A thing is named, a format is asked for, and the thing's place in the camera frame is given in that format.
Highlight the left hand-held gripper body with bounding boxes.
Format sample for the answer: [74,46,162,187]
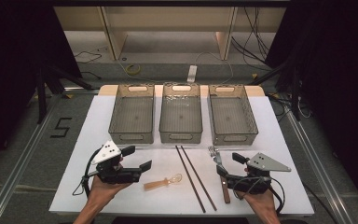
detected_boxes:
[91,140,144,185]

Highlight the black metal stand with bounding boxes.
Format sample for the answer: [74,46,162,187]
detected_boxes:
[35,63,94,124]
[248,59,302,122]

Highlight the metal floor rail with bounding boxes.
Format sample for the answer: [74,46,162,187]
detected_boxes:
[0,92,63,224]
[283,105,353,224]

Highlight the yellow tape roll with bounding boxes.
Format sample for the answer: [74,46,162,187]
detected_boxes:
[125,63,142,76]

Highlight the thin black floor cable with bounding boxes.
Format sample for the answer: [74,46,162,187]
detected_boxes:
[74,50,103,64]

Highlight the right hand-held gripper black cable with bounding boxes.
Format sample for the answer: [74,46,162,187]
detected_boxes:
[231,175,286,216]

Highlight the light wooden shelf unit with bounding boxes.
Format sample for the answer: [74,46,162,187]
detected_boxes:
[53,6,287,62]

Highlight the person's right hand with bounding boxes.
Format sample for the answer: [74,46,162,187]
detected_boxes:
[236,189,276,215]

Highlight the bundle of black cables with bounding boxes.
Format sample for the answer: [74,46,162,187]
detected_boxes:
[230,7,271,71]

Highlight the white power cable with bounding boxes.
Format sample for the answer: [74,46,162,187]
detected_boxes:
[195,50,235,85]

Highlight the white power strip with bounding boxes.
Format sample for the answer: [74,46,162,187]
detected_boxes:
[186,64,199,84]

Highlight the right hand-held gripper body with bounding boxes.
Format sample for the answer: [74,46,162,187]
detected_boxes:
[225,152,292,195]

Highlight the metal fork with wooden handle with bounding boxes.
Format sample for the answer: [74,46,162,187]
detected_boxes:
[208,145,232,205]

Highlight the person's left hand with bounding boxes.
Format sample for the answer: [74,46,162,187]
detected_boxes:
[88,175,131,204]

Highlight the translucent grey plastic basket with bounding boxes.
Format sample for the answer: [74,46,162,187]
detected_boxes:
[107,83,156,145]
[158,82,203,145]
[208,83,259,147]

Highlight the dark curtain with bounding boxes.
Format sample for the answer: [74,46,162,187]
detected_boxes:
[0,0,83,175]
[265,0,358,216]

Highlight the white table sheet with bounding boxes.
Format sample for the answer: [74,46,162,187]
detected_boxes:
[48,84,315,217]

